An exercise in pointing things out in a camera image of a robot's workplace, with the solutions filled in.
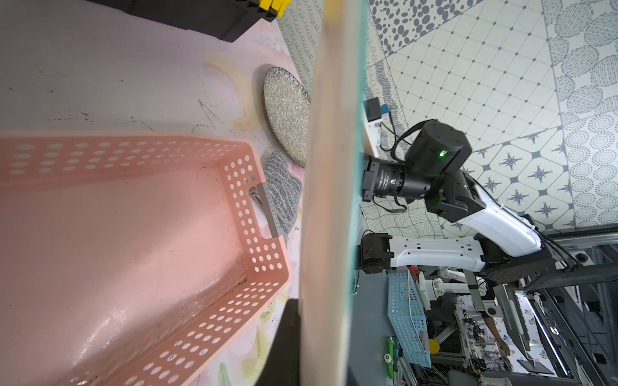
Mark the pink perforated plastic basket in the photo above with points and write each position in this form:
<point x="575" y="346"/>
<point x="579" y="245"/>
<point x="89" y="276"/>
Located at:
<point x="129" y="259"/>

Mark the grey knitted dish cloth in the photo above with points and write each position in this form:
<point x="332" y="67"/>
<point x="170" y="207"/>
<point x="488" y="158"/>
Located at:
<point x="285" y="190"/>

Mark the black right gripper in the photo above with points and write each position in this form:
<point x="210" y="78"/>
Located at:
<point x="431" y="171"/>

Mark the yellow and black toolbox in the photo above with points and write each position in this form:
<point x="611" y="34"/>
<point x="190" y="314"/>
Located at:
<point x="226" y="20"/>

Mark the speckled grey round plate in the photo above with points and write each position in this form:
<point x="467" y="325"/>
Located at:
<point x="287" y="107"/>

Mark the green white striped plate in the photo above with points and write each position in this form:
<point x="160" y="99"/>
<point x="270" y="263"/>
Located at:
<point x="332" y="182"/>

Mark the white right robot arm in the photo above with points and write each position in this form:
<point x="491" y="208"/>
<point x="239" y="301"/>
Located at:
<point x="483" y="236"/>

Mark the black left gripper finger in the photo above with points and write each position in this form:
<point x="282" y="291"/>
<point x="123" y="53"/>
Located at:
<point x="282" y="367"/>

